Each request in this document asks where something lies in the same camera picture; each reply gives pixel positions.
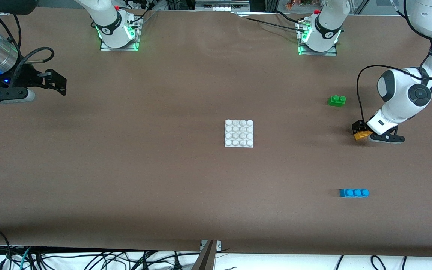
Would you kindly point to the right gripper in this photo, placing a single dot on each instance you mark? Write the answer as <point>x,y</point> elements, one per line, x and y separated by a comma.
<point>29,77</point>

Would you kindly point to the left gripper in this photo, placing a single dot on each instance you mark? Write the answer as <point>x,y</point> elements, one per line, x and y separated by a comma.
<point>358,126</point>

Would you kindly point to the yellow two-stud block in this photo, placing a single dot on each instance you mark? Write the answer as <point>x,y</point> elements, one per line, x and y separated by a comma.
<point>361,136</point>

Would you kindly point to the white studded base plate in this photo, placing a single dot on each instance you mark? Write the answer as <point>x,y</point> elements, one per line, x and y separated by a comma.
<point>239,134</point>

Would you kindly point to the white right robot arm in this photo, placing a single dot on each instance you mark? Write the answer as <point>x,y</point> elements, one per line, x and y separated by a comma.
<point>105,18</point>

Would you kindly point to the green two-stud block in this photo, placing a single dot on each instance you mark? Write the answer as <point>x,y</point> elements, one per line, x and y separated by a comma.
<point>336,101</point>

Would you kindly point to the blue three-stud block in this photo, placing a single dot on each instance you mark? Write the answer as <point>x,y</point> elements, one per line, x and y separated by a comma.
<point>353,193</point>

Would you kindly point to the colourful background toys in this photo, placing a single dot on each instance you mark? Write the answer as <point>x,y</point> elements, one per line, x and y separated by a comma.
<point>298,3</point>

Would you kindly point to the brown table cover sheet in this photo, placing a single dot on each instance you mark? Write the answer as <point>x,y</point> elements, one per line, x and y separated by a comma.
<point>216,206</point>

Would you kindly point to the aluminium frame with power strip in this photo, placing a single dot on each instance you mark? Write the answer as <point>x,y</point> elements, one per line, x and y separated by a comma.
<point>219,7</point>

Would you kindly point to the aluminium table frame profile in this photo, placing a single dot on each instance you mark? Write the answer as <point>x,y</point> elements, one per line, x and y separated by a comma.
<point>206,258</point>

